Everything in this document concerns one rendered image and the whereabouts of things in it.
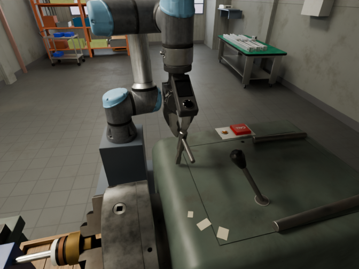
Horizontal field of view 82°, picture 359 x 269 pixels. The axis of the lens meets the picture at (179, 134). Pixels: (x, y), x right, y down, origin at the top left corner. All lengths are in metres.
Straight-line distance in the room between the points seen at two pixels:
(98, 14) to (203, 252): 0.56
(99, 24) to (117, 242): 0.50
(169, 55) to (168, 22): 0.07
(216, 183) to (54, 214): 1.94
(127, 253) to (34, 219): 1.91
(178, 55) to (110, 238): 0.45
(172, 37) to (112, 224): 0.46
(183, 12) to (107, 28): 0.18
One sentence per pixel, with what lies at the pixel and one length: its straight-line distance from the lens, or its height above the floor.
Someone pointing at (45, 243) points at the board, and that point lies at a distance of 1.05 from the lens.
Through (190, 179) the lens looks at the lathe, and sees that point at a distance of 0.60.
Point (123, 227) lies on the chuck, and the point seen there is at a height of 1.22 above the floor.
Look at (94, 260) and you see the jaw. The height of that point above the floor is 1.11.
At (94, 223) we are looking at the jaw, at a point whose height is 1.14.
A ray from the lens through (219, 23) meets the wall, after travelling 8.52.
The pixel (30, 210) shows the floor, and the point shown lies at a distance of 2.52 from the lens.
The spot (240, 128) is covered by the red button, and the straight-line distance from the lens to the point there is 0.83.
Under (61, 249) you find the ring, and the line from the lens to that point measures 0.72.
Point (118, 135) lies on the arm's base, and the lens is 1.02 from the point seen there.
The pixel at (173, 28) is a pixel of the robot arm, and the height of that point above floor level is 1.63.
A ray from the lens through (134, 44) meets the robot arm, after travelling 0.96.
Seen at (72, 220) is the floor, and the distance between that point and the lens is 2.25.
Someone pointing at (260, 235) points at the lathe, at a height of 1.25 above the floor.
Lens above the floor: 1.69
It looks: 34 degrees down
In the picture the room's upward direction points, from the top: straight up
